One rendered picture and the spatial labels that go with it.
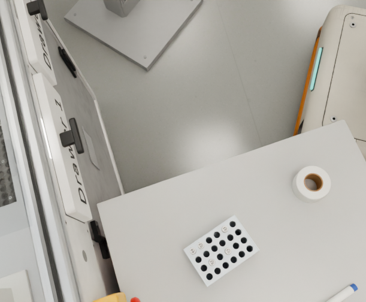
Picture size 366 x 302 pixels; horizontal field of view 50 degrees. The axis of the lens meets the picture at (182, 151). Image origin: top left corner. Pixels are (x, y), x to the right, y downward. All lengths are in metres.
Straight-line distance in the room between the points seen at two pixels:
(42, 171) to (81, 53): 1.33
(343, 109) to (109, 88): 0.99
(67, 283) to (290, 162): 0.52
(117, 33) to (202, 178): 1.20
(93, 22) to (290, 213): 1.43
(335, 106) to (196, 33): 0.77
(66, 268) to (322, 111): 1.10
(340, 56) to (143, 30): 0.88
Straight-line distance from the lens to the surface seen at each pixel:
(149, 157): 1.68
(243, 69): 1.84
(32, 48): 0.86
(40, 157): 0.69
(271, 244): 0.85
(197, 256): 0.82
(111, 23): 1.97
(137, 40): 1.90
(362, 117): 1.52
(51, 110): 0.80
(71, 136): 0.77
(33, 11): 0.94
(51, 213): 0.66
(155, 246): 0.84
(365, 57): 1.64
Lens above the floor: 1.59
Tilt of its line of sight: 72 degrees down
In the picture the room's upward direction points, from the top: 11 degrees counter-clockwise
